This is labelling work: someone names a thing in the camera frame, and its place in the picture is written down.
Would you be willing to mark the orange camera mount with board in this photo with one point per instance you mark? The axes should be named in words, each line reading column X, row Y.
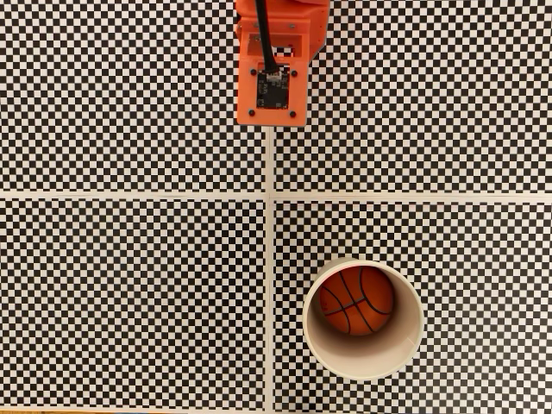
column 248, row 97

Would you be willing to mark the cream paper cup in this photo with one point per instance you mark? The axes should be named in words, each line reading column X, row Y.
column 366, row 358

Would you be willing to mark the orange mini basketball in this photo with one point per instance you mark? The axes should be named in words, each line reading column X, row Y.
column 358, row 302

